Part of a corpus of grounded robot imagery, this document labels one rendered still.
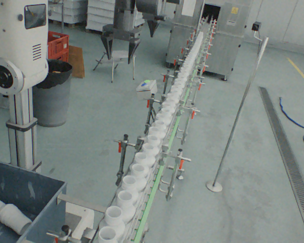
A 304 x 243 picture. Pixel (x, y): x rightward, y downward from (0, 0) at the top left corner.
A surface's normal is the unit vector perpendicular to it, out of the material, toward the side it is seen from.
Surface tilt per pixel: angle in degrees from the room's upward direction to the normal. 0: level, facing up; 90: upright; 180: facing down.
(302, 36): 90
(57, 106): 94
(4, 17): 90
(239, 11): 90
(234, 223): 0
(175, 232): 0
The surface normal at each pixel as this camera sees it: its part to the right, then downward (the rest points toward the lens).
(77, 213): 0.16, -0.87
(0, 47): -0.26, 0.58
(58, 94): 0.63, 0.51
